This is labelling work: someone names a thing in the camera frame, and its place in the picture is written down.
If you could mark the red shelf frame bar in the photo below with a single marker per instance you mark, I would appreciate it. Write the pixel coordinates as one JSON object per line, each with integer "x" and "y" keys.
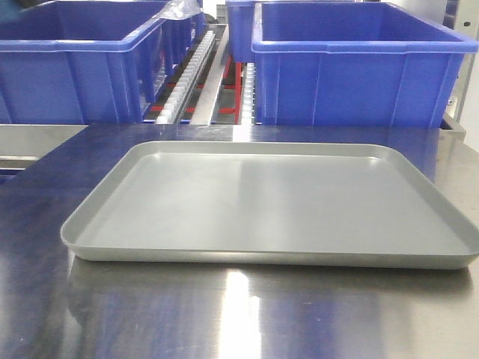
{"x": 231, "y": 90}

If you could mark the clear plastic sheet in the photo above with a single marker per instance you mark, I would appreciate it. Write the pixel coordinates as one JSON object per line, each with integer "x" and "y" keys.
{"x": 178, "y": 10}

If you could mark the blue plastic bin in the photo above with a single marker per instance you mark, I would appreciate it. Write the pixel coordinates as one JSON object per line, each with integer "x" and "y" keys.
{"x": 82, "y": 62}
{"x": 352, "y": 64}
{"x": 179, "y": 36}

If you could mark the blue plastic bin front left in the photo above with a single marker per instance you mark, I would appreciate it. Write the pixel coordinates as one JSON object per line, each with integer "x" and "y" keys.
{"x": 82, "y": 62}

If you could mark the steel divider rail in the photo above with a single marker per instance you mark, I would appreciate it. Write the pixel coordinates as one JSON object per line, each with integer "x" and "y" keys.
{"x": 207, "y": 107}

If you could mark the blue plastic bin front right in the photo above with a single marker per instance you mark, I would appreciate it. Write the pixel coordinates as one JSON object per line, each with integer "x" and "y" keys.
{"x": 352, "y": 64}

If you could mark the blue plastic bin rear left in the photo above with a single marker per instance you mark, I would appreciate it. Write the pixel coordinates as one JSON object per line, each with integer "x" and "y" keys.
{"x": 179, "y": 36}

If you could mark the grey metal tray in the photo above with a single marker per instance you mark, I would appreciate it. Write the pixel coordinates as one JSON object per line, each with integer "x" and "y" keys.
{"x": 361, "y": 205}

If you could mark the white roller track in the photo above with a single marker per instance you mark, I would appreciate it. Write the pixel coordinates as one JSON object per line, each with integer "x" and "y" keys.
{"x": 179, "y": 97}
{"x": 246, "y": 113}

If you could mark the white roller track left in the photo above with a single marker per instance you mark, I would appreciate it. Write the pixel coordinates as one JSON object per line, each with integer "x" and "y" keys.
{"x": 179, "y": 97}

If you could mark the steel shelf front beam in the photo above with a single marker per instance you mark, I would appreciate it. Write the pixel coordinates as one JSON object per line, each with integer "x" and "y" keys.
{"x": 30, "y": 142}

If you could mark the white roller track right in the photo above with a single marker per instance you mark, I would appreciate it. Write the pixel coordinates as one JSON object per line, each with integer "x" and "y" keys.
{"x": 246, "y": 113}

